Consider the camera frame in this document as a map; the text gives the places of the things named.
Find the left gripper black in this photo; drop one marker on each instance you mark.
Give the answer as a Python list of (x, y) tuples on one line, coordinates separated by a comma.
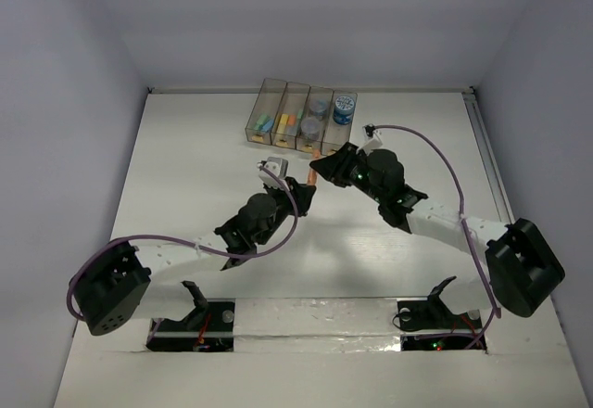
[(292, 193)]

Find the orange correction tape pen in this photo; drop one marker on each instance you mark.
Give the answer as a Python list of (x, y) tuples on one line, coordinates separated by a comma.
[(312, 175)]

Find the blue round clip jar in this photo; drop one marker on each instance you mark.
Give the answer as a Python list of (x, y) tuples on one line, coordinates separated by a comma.
[(344, 106)]

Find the clear jar colourful clips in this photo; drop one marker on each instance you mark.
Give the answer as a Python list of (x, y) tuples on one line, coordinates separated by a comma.
[(318, 108)]

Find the green highlighter marker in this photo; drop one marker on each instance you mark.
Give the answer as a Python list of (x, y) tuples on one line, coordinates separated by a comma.
[(299, 117)]

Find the blue correction tape pen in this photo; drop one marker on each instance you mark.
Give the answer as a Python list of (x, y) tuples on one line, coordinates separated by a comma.
[(267, 126)]

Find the green correction tape pen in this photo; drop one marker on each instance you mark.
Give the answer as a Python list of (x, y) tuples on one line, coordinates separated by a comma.
[(260, 122)]

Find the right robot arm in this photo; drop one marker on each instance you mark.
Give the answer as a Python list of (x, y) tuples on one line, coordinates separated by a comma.
[(522, 269)]

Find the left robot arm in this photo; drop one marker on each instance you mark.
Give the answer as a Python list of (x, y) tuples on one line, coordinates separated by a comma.
[(148, 276)]

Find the smoked drawer box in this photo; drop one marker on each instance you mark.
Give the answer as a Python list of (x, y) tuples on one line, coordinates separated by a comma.
[(294, 98), (335, 135), (306, 145), (267, 101)]

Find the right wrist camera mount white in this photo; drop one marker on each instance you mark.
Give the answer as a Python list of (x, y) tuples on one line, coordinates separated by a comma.
[(372, 137)]

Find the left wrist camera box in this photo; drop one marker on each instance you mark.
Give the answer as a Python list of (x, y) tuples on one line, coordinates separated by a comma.
[(277, 166)]

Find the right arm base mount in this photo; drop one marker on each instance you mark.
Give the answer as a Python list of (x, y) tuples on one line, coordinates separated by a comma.
[(427, 324)]

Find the silver foil front rail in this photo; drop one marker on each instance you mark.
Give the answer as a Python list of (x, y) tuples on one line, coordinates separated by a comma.
[(315, 326)]

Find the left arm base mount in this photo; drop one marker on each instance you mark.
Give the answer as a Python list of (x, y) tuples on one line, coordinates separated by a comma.
[(207, 328)]

